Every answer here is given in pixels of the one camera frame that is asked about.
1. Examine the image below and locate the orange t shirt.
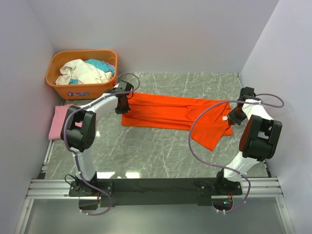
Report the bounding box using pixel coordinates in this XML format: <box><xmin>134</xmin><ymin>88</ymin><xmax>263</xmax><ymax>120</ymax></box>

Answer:
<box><xmin>121</xmin><ymin>93</ymin><xmax>233</xmax><ymax>151</ymax></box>

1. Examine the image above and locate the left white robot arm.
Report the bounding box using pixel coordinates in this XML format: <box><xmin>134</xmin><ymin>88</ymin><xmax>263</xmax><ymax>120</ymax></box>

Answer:
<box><xmin>61</xmin><ymin>81</ymin><xmax>134</xmax><ymax>196</ymax></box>

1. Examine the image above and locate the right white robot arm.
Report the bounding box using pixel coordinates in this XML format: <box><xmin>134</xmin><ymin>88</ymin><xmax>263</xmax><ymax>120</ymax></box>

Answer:
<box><xmin>214</xmin><ymin>87</ymin><xmax>282</xmax><ymax>195</ymax></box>

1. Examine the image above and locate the orange plastic laundry tub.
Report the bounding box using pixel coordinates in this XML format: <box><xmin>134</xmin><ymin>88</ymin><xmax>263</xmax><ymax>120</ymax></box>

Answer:
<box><xmin>45</xmin><ymin>49</ymin><xmax>118</xmax><ymax>100</ymax></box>

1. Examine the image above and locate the teal garment in tub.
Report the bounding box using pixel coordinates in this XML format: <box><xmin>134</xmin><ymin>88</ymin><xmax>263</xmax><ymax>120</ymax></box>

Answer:
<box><xmin>69</xmin><ymin>59</ymin><xmax>115</xmax><ymax>85</ymax></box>

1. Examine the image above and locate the white cream garment in tub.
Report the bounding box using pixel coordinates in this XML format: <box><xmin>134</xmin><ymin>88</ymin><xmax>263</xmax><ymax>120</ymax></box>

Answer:
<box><xmin>56</xmin><ymin>59</ymin><xmax>115</xmax><ymax>85</ymax></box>

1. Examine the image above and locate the folded pink t shirt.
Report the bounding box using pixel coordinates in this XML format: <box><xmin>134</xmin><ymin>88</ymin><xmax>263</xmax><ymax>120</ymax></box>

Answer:
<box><xmin>48</xmin><ymin>104</ymin><xmax>71</xmax><ymax>140</ymax></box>

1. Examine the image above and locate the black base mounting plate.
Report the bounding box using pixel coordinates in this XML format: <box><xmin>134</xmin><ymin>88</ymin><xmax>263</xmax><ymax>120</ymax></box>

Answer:
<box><xmin>69</xmin><ymin>178</ymin><xmax>242</xmax><ymax>207</ymax></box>

